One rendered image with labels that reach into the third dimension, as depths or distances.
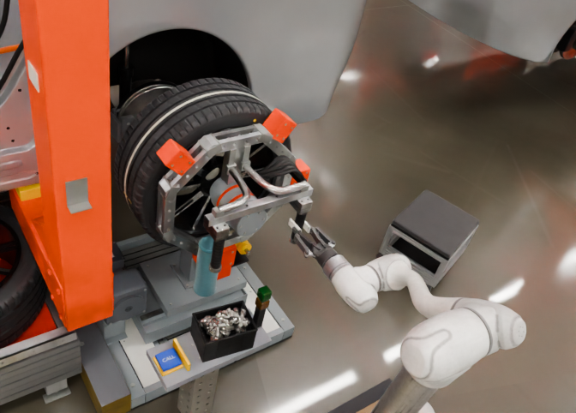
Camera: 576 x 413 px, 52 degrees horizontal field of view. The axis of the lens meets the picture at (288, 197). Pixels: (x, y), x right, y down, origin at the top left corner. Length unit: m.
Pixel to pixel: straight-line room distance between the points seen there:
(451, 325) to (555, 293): 2.30
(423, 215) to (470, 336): 1.79
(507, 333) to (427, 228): 1.66
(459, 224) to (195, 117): 1.72
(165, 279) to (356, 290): 1.05
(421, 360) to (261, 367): 1.42
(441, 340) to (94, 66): 1.04
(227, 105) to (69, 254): 0.71
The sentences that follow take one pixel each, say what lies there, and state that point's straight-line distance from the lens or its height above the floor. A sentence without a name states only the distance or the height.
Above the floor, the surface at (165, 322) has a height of 0.15.
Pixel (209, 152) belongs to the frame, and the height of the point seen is 1.10.
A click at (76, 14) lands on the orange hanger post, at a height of 1.66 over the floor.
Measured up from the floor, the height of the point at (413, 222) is 0.34.
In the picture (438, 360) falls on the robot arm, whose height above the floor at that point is 1.22.
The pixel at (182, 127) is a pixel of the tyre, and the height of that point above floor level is 1.13.
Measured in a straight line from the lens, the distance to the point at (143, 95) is 2.43.
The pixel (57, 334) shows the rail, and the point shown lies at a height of 0.39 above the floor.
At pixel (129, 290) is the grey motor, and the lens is 2.43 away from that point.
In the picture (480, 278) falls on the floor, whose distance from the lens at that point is 3.54.
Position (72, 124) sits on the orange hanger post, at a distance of 1.59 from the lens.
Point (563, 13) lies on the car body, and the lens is 4.21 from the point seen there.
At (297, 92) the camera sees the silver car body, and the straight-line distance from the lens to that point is 2.70.
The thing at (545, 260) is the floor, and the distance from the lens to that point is 3.90.
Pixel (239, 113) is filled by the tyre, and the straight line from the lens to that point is 2.06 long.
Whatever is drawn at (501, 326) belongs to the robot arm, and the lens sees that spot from 1.53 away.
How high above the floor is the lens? 2.28
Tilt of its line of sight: 40 degrees down
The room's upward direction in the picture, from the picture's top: 14 degrees clockwise
